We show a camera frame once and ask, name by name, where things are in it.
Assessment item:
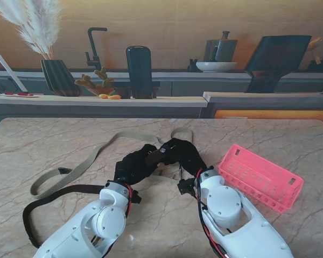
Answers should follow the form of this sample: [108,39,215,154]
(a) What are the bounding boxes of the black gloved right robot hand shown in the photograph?
[161,137,208,180]

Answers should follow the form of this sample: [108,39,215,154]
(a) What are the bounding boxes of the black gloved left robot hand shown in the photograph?
[114,144,165,187]

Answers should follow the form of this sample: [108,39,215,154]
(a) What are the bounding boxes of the dark brown woven belt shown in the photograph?
[22,147,166,249]

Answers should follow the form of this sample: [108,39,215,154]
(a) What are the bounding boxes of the beige woven belt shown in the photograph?
[29,127,195,200]

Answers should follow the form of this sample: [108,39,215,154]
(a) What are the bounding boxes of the pink plastic storage basket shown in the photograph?
[217,144,305,214]

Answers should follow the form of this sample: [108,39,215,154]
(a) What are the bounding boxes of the yellow lemons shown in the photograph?
[97,93,122,101]

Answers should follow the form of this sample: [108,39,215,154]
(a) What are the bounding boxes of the small black figurine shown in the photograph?
[187,58,199,73]

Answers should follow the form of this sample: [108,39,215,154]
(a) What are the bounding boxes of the green cactus plant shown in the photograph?
[74,66,115,96]

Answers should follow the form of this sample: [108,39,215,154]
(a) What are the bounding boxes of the white speckled bowl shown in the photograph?
[195,61,238,73]

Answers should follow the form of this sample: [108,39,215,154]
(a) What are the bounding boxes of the tall black appliance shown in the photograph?
[111,45,161,99]

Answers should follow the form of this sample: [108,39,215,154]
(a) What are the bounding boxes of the grey lidded pot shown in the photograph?
[203,31,238,63]

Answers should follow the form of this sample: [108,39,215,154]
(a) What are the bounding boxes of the dark ribbed vase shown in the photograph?
[40,59,83,97]

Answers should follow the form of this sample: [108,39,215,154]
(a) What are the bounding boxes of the black kitchen faucet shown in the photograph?
[85,27,108,71]

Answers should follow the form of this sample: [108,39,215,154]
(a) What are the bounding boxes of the dark angular stand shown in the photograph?
[243,35,312,94]

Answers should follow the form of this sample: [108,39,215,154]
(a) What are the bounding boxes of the plate with red food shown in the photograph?
[0,91,40,98]

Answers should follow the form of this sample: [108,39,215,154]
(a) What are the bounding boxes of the white leaning board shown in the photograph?
[0,54,29,92]

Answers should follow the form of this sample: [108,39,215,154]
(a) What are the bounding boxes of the white pampas grass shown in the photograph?
[0,0,64,61]

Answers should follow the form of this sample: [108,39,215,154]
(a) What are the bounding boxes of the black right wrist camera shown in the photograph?
[177,177,198,197]

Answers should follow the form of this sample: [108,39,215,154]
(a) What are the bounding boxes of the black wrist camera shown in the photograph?
[129,189,143,205]
[177,177,198,197]

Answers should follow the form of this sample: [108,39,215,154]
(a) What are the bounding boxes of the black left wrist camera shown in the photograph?
[129,189,143,205]

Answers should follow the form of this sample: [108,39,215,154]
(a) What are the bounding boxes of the red black cable bundle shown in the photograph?
[91,182,133,258]
[194,168,231,258]

